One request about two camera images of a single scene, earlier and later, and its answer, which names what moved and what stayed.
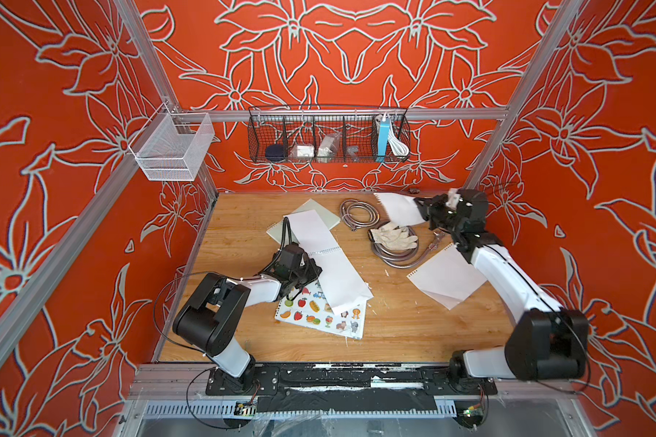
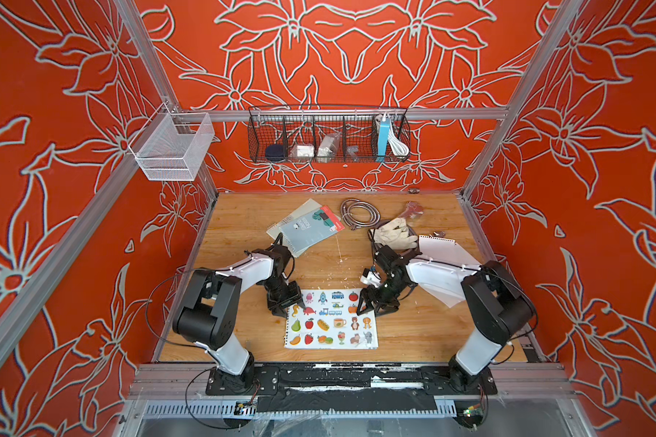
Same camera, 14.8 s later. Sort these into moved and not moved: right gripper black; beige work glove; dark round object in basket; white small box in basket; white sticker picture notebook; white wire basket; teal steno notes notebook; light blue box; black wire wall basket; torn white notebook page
Moved: right gripper black; white sticker picture notebook; teal steno notes notebook
Not moved: white wire basket; black wire wall basket; beige work glove; light blue box; torn white notebook page; dark round object in basket; white small box in basket
